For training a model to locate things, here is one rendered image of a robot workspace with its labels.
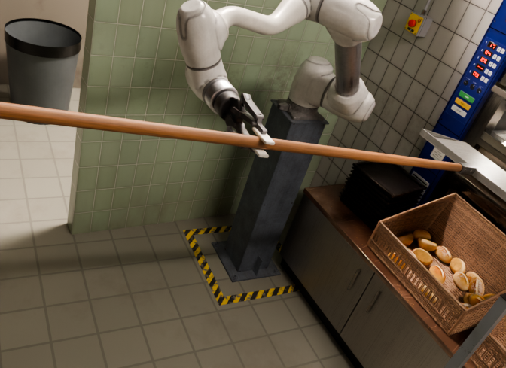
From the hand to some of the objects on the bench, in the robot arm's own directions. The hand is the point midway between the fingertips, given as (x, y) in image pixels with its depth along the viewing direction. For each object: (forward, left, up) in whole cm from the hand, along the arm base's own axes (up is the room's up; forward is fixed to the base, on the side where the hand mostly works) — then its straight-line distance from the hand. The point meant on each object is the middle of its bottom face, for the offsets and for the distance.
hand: (260, 142), depth 125 cm
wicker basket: (-6, +125, -79) cm, 148 cm away
